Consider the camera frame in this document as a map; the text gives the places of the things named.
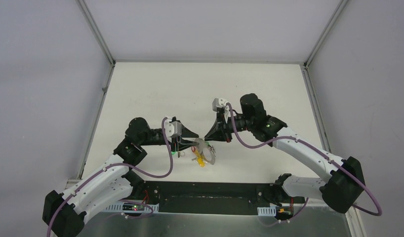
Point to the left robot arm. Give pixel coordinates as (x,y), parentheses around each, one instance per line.
(67,213)

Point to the right controller board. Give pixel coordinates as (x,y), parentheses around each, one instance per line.
(284,213)

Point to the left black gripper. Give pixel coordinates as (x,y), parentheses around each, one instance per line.
(180,138)

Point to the controller board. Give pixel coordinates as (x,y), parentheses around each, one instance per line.
(133,207)
(284,213)

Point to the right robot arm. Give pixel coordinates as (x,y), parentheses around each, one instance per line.
(275,133)

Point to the green tagged key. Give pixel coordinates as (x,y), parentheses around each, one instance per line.
(178,154)

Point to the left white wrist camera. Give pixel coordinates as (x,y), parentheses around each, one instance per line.
(172,128)

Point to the large keyring with keys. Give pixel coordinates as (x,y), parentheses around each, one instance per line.
(204,152)

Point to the left controller board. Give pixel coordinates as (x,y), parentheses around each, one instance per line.
(133,207)

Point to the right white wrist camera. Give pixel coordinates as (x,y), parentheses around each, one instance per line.
(219,103)

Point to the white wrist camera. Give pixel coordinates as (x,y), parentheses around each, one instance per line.
(219,103)
(172,128)

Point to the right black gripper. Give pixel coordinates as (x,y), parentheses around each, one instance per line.
(221,131)

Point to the aluminium frame rail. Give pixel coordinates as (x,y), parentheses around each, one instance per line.
(339,193)

